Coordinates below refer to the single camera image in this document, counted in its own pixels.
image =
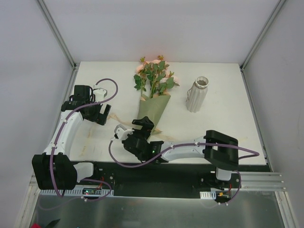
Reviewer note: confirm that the left aluminium frame post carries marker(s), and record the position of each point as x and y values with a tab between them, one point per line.
56	33

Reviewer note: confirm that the right aluminium frame post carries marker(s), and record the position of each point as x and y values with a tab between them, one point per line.
262	34

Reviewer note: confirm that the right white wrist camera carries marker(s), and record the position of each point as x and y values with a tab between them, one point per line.
121	132

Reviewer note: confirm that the right white cable duct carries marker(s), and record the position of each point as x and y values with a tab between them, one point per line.
209	195

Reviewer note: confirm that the black object at bottom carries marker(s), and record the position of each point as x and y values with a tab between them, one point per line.
52	224

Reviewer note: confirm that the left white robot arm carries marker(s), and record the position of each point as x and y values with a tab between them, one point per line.
53	168

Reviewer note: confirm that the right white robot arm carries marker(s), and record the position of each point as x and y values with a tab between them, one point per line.
217	148

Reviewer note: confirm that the cream ribbon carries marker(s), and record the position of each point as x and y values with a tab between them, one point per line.
92	140

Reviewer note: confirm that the aluminium frame post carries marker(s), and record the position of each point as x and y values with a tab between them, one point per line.
56	33
262	34

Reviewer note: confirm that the pink flowers with green leaves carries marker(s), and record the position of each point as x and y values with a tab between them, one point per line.
154	77

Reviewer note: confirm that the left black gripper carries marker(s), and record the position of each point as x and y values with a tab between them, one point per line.
100	116

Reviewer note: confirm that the white cable duct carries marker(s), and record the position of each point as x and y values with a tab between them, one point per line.
209	195
81	191

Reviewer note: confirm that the red object at bottom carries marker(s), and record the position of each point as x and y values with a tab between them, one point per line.
35	225

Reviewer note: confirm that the left white cable duct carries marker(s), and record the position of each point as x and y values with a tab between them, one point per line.
81	191

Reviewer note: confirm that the aluminium front rail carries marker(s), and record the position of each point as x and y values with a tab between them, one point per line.
261	181

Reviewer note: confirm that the white ribbed vase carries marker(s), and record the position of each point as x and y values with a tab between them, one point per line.
196	94

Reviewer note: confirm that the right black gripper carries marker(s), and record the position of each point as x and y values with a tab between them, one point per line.
145	126

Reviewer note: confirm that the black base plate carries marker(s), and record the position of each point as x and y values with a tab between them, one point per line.
167	191

